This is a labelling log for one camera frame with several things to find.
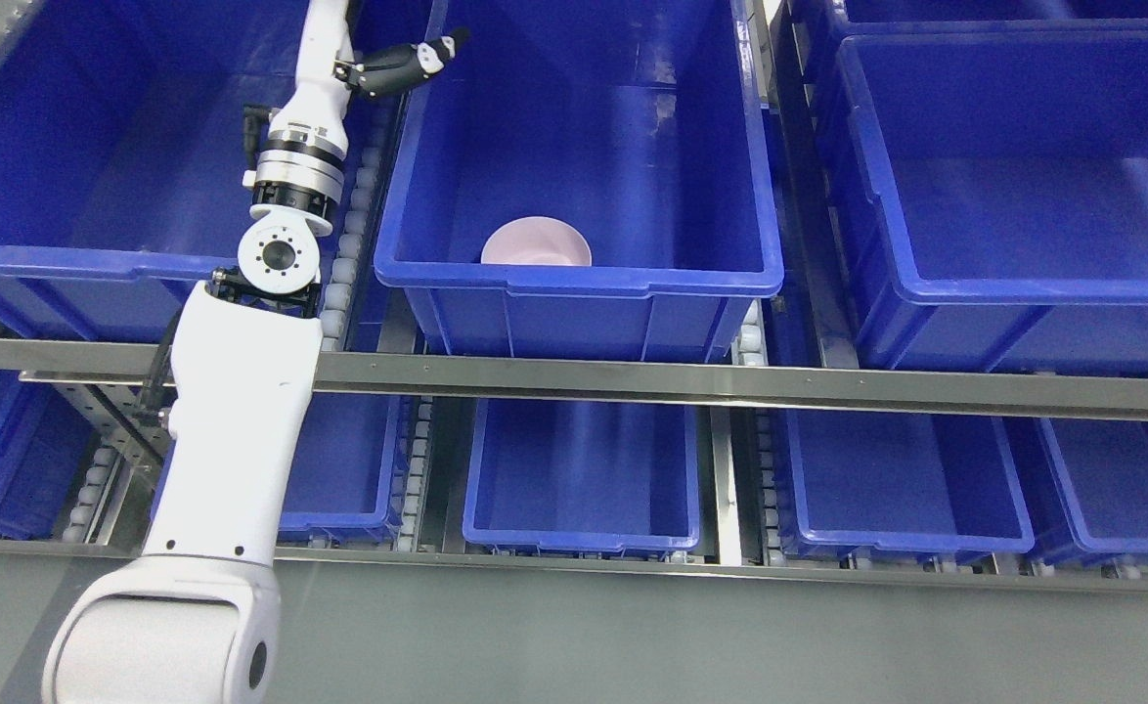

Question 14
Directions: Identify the blue bin far left lower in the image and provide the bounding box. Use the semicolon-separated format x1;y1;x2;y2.
0;370;95;540

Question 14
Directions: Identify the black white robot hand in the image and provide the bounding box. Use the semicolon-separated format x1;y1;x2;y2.
293;1;470;103

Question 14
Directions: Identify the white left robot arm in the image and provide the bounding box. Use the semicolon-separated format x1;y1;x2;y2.
41;1;352;703

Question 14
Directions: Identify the blue bin lower middle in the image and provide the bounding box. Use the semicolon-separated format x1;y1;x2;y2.
461;399;701;558

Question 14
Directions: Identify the pink bowl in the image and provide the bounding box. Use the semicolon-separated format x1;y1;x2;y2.
480;217;594;266

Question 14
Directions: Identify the blue bin upper right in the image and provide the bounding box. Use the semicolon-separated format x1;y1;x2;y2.
789;1;1148;376

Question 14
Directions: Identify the blue bin lower far right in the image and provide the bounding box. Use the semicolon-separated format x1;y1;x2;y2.
1005;418;1148;566

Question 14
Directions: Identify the blue bin upper left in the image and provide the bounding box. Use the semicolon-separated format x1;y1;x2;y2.
0;1;309;343

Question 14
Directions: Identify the blue bin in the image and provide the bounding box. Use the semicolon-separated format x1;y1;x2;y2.
0;1;309;343
461;399;701;558
0;370;95;540
1005;418;1148;566
374;1;784;364
771;410;1035;564
149;390;414;546
789;1;1148;376

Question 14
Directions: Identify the blue bin upper middle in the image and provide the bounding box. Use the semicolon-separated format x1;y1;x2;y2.
374;1;784;364

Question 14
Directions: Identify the steel shelf rail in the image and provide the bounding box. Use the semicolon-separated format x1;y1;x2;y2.
0;308;1148;423

